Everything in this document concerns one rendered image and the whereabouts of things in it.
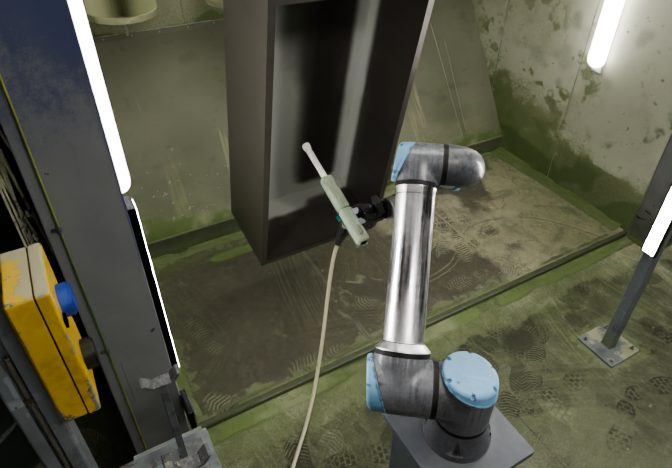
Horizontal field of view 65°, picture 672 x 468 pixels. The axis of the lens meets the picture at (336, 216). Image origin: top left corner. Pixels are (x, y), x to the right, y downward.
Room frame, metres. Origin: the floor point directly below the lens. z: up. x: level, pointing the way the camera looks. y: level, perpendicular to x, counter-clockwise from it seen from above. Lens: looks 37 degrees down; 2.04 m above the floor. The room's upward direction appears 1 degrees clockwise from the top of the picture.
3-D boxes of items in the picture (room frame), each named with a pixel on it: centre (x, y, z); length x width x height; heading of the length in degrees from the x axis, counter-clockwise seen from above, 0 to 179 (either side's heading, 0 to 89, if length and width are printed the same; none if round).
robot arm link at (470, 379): (0.84, -0.34, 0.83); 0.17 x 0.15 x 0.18; 83
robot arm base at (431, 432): (0.84, -0.35, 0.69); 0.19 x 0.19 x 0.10
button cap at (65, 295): (0.53, 0.39, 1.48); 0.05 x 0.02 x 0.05; 30
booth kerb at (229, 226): (2.80, -0.04, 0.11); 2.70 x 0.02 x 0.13; 120
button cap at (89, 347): (0.53, 0.39, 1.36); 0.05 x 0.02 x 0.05; 30
